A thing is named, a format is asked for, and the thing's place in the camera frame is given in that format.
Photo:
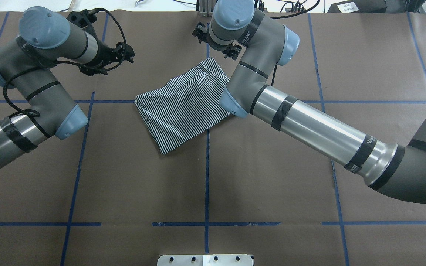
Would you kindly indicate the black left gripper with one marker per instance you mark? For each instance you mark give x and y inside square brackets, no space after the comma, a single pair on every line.
[104,54]

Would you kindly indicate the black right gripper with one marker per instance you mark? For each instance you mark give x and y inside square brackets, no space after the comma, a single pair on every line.
[232,51]

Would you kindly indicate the navy white striped polo shirt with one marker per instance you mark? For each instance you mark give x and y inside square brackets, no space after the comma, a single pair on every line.
[185,106]

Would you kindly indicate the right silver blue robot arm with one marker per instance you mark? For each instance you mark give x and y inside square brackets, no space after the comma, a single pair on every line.
[390,169]

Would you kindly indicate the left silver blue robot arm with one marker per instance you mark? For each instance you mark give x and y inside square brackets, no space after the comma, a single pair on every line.
[43,108]

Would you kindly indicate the brown paper table cover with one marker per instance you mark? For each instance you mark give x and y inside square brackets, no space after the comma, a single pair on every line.
[107,196]

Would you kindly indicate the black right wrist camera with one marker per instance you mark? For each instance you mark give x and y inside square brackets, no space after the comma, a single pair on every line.
[201,33]

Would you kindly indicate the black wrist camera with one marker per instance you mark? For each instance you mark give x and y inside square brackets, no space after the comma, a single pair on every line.
[83,19]
[201,33]

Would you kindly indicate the aluminium frame post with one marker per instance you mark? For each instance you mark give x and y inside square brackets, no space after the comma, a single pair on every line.
[205,8]

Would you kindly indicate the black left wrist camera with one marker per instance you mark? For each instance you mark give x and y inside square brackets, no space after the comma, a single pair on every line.
[83,19]

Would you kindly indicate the white camera mast post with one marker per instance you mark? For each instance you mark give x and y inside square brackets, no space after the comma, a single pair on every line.
[206,260]

